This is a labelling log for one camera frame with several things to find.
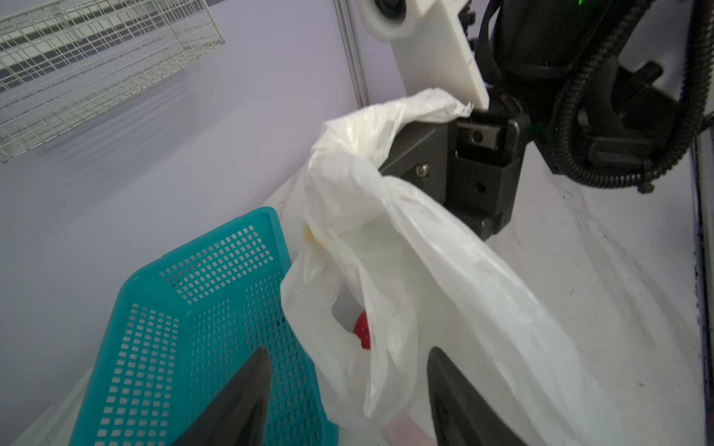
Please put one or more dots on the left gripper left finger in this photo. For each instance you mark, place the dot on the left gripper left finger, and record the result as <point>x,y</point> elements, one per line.
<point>237,416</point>

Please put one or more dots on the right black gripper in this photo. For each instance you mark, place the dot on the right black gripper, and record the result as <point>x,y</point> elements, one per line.
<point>474,165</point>

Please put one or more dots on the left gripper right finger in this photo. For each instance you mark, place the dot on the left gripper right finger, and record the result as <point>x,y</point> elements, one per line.
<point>460,415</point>

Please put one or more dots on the white plastic bag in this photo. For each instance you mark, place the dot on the white plastic bag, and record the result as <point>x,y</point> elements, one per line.
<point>378,244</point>

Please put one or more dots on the large fake strawberry front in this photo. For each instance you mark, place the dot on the large fake strawberry front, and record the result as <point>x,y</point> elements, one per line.
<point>361,330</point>

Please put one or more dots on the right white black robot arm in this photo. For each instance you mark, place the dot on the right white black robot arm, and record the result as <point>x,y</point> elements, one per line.
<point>543,72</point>

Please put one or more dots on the teal plastic basket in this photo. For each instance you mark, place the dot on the teal plastic basket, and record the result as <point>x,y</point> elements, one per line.
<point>184,325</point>

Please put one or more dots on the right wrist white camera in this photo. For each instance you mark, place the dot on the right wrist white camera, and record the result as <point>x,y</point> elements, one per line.
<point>429,42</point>

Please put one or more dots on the white wire wall basket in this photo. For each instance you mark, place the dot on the white wire wall basket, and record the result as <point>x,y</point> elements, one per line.
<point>66,63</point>

